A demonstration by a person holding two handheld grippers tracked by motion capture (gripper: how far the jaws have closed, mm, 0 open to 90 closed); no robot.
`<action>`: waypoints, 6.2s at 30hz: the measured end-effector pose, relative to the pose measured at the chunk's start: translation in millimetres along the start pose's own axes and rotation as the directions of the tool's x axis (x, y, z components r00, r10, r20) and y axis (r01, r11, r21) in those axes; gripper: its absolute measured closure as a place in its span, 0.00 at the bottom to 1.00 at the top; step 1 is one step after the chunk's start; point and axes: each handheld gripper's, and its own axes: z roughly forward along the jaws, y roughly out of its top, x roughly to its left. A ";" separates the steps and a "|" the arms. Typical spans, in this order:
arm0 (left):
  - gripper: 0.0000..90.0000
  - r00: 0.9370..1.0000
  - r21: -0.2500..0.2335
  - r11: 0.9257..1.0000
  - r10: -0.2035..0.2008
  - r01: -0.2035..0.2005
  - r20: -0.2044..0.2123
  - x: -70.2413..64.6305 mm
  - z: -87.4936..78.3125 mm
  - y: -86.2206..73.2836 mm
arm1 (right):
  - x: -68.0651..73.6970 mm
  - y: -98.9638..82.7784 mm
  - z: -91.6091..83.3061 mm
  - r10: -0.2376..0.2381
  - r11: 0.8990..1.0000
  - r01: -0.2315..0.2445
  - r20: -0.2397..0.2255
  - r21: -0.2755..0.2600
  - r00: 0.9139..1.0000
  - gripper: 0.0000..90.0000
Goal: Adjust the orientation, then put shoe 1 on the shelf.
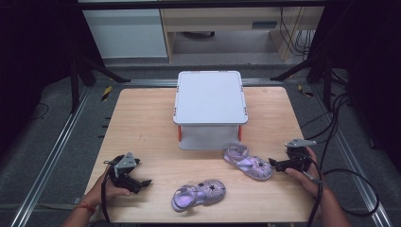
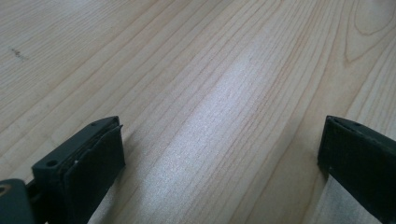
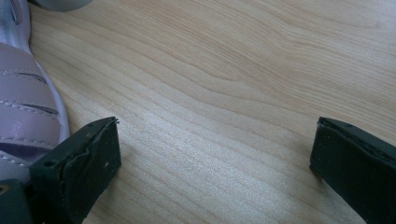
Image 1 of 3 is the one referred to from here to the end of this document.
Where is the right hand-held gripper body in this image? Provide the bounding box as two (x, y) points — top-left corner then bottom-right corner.
(284, 137), (318, 173)

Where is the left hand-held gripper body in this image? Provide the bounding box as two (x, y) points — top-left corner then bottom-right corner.
(103, 151), (142, 191)

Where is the person's right hand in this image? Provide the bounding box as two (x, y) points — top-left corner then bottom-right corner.
(285, 146), (326, 198)

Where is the person's left hand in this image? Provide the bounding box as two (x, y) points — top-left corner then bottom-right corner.
(82, 171), (132, 210)

